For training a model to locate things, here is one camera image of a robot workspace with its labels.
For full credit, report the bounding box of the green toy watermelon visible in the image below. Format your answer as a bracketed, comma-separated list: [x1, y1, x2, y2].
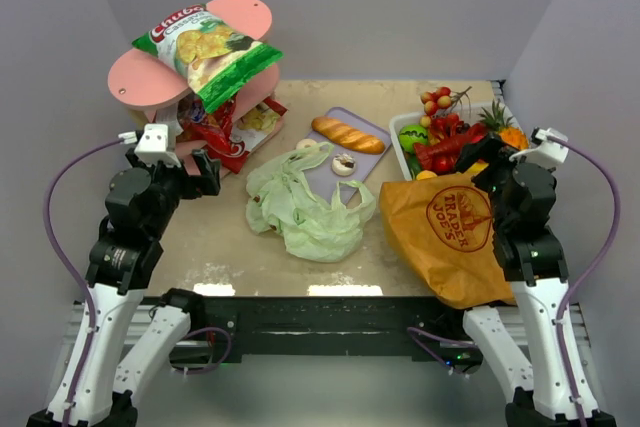
[398, 124, 429, 154]

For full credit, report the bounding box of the chocolate drizzled white donut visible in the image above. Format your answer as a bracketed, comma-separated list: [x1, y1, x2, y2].
[331, 153, 356, 177]

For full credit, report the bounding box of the red yellow berry sprig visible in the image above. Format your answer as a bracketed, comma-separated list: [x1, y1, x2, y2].
[419, 86, 472, 131]

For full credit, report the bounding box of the red Chuba chips bag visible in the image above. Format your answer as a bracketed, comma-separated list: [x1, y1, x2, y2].
[206, 97, 288, 174]

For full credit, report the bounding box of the brown Trader Joe's bag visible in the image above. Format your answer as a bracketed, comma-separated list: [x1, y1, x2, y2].
[379, 173, 515, 309]

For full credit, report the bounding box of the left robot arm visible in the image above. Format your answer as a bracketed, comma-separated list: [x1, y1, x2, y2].
[27, 150, 220, 426]

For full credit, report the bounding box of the green Chuba cassava chips bag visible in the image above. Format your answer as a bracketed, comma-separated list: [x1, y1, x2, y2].
[132, 4, 282, 114]

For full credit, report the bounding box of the toy orange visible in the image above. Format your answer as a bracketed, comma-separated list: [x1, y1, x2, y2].
[415, 170, 438, 180]

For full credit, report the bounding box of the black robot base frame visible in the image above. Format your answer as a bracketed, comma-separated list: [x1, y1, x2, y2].
[169, 296, 483, 372]

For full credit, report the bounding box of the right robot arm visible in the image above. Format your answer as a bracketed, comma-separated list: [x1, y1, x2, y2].
[456, 129, 616, 426]

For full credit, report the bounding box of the toy baguette bread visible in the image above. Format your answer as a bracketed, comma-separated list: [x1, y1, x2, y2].
[311, 116, 385, 155]

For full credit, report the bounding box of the white plastic basket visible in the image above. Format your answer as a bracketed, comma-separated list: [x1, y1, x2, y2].
[391, 100, 529, 180]

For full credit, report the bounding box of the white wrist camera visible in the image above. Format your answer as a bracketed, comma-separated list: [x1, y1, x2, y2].
[118, 123, 181, 167]
[509, 128, 569, 170]

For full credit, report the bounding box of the lavender tray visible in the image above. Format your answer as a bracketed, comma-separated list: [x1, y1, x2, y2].
[304, 107, 391, 204]

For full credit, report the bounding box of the red toy lobster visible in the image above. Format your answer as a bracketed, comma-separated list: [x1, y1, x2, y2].
[413, 123, 487, 175]

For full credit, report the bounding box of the pink two-tier shelf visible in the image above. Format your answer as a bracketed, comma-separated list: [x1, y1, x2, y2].
[108, 0, 279, 175]

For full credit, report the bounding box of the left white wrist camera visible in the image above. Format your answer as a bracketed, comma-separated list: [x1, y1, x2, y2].
[118, 123, 181, 167]

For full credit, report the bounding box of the toy pineapple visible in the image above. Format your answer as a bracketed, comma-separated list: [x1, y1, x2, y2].
[480, 101, 529, 150]

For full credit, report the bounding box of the plain white donut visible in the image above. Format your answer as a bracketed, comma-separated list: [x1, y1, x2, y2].
[296, 138, 318, 156]

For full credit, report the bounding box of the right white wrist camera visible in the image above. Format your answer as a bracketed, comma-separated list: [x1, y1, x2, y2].
[509, 128, 569, 170]

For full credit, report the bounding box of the light green plastic bag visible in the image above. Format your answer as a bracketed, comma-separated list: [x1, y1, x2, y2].
[246, 142, 376, 263]

